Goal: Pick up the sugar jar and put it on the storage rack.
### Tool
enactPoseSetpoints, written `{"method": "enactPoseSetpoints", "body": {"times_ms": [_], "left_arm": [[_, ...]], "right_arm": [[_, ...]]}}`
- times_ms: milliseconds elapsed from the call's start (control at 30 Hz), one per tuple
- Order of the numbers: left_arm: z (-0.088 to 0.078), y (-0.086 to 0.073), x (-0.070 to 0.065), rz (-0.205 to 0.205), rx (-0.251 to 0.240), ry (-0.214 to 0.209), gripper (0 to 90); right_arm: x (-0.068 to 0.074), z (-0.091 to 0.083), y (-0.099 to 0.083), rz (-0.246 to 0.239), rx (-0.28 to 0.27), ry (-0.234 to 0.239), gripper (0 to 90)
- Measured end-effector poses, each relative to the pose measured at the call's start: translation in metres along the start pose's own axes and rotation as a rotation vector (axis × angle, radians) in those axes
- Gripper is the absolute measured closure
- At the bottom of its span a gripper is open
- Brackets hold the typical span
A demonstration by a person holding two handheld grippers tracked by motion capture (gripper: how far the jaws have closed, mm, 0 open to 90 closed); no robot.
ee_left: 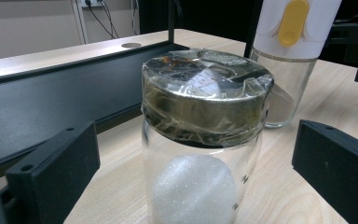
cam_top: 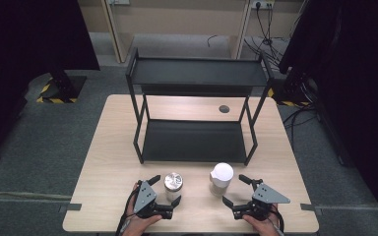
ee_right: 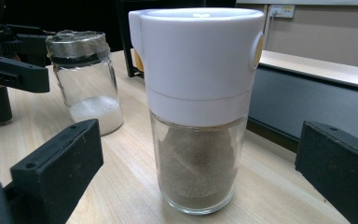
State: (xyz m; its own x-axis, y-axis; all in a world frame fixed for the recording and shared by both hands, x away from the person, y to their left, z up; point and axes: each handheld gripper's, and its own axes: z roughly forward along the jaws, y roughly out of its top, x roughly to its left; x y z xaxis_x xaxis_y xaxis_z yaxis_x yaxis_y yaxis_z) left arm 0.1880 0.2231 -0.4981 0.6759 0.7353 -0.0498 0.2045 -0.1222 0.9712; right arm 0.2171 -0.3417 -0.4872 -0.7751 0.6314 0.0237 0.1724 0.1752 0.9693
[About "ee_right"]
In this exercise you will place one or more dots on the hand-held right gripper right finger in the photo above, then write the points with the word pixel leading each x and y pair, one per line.
pixel 341 168

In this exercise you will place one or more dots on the white wall socket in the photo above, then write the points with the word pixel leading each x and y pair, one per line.
pixel 282 11

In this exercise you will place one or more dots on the glass salt jar metal lid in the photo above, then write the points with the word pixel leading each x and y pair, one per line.
pixel 85 77

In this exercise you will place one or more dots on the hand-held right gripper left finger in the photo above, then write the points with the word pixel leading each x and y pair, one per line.
pixel 59 174

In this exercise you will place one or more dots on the glass pepper shaker white lid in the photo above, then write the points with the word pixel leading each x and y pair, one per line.
pixel 199 68

